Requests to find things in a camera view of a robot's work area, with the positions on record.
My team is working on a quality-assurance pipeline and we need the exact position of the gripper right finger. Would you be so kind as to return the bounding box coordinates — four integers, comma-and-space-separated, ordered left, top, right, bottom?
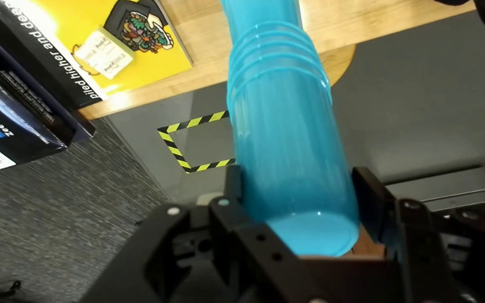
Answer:
351, 167, 485, 303

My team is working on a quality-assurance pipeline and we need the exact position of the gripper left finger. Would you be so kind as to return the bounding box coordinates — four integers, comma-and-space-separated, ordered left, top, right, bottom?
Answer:
80, 164, 311, 303

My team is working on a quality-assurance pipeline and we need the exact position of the blue plastic cup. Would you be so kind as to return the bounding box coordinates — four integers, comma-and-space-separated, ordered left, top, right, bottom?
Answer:
226, 63, 361, 258

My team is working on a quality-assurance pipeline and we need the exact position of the grey metal bar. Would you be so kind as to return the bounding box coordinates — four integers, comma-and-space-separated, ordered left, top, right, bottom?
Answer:
384, 166, 485, 212

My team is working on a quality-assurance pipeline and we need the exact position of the yellow black hazard tape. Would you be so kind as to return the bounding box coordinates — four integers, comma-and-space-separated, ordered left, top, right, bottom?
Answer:
157, 110, 237, 174

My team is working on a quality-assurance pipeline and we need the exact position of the pad of pale sticky notes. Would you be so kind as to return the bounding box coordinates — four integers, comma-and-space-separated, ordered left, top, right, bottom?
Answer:
75, 26, 135, 80

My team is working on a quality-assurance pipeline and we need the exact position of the black box with blue print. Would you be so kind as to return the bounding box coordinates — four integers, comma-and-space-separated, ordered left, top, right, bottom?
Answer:
0, 16, 96, 170

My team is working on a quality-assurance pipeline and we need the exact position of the stack of blue plastic cups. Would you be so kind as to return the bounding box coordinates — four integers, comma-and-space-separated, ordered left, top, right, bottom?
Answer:
219, 0, 332, 101

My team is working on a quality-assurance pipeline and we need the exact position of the yellow book with black spine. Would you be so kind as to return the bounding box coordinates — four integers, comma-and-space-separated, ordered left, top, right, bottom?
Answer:
0, 0, 194, 110

